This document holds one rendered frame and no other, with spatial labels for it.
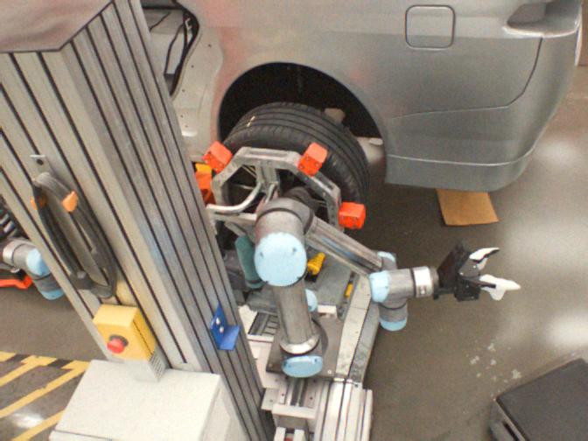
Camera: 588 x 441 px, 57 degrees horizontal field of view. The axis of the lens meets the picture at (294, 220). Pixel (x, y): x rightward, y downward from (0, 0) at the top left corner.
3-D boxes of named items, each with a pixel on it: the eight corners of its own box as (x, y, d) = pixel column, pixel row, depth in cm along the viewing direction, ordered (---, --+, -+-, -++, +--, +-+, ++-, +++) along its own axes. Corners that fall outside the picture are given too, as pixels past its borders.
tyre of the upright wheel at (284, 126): (378, 115, 213) (223, 88, 229) (363, 150, 197) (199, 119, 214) (366, 232, 260) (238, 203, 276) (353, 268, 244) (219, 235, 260)
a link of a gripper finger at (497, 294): (518, 301, 134) (480, 290, 139) (521, 283, 131) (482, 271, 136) (514, 309, 132) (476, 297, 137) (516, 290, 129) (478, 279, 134)
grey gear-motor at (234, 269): (282, 256, 311) (272, 211, 288) (255, 314, 283) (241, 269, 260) (253, 252, 317) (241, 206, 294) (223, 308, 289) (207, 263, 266)
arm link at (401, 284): (368, 287, 147) (367, 266, 141) (409, 283, 146) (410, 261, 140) (373, 311, 141) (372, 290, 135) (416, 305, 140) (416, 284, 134)
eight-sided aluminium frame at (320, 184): (346, 256, 237) (337, 155, 200) (343, 267, 232) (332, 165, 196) (234, 238, 255) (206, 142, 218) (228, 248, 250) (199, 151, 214)
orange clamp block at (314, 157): (318, 165, 209) (328, 151, 202) (311, 178, 204) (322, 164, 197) (302, 156, 208) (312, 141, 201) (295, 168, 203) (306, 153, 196)
